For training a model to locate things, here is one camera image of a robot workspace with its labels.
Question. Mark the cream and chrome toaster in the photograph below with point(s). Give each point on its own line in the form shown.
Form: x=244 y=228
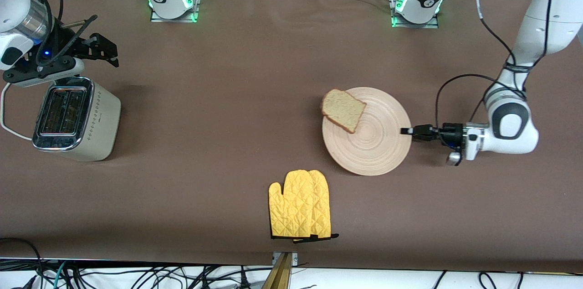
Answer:
x=98 y=120

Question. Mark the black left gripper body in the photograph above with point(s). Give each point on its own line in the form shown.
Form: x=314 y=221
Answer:
x=450 y=134

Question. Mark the brown bread slice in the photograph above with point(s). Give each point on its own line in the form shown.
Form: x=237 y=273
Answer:
x=344 y=110

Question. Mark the silver metal bracket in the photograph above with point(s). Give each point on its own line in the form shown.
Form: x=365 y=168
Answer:
x=294 y=258

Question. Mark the brass coloured metal profile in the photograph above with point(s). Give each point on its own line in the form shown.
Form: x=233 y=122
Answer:
x=280 y=277

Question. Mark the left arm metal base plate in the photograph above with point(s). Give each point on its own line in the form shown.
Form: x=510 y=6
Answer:
x=414 y=25

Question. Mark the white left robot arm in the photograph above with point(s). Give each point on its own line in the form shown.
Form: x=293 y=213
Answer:
x=546 y=15

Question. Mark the brown table cover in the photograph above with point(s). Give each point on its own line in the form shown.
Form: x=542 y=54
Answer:
x=227 y=74

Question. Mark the yellow quilted oven mitt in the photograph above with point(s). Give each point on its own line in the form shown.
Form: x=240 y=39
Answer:
x=324 y=207
x=291 y=207

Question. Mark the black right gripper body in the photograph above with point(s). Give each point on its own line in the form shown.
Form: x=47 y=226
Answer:
x=73 y=47

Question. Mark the round wooden plate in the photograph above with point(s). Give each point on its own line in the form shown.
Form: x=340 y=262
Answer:
x=373 y=143

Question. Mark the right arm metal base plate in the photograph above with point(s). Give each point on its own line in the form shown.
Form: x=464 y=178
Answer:
x=157 y=18

